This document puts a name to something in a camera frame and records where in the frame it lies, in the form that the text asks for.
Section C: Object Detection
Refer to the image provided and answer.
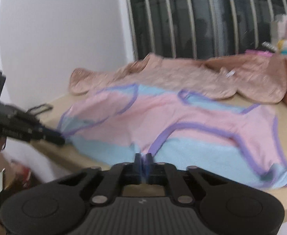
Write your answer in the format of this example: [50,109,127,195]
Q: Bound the pink blue purple garment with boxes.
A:
[58,84,287,188]

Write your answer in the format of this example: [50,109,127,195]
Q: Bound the pink quilted jacket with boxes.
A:
[69,53,287,104]

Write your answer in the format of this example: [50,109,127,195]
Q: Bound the magenta flat box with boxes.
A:
[245,49,274,57]

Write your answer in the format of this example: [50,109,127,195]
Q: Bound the steel window railing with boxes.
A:
[126,0,287,59]

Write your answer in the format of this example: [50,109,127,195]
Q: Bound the black rectangular frame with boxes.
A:
[27,103,53,116]

